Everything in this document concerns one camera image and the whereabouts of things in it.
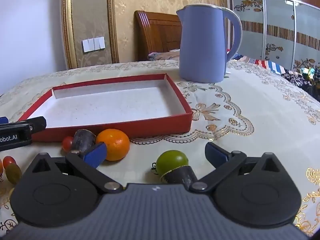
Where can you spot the blue electric kettle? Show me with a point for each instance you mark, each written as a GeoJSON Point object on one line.
{"type": "Point", "coordinates": [203, 48]}

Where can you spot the wooden bed headboard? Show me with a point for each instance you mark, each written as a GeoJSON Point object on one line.
{"type": "Point", "coordinates": [156, 32]}

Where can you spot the gold picture frame moulding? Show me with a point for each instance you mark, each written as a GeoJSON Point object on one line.
{"type": "Point", "coordinates": [85, 19]}

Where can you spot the green tomato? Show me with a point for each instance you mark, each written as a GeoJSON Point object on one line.
{"type": "Point", "coordinates": [170, 160]}

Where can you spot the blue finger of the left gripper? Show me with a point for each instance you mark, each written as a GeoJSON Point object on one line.
{"type": "Point", "coordinates": [35, 124]}

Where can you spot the sliding door wardrobe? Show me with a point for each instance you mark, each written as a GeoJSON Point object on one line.
{"type": "Point", "coordinates": [283, 31]}

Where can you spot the red cardboard tray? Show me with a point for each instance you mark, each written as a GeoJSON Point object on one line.
{"type": "Point", "coordinates": [140, 106]}

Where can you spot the brown longan fruit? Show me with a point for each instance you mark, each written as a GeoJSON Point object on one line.
{"type": "Point", "coordinates": [13, 173]}

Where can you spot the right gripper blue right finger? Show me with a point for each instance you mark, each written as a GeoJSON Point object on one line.
{"type": "Point", "coordinates": [225, 163]}

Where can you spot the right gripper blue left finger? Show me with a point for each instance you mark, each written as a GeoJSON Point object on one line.
{"type": "Point", "coordinates": [86, 163]}

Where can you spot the white wall switch panel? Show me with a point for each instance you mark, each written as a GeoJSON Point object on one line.
{"type": "Point", "coordinates": [93, 44]}

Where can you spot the striped colourful bedding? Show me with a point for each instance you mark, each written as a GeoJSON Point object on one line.
{"type": "Point", "coordinates": [304, 75]}

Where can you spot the pink crumpled blanket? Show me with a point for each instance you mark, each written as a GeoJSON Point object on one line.
{"type": "Point", "coordinates": [169, 55]}

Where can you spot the red cherry tomato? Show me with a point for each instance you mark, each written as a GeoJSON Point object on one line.
{"type": "Point", "coordinates": [7, 160]}
{"type": "Point", "coordinates": [67, 143]}

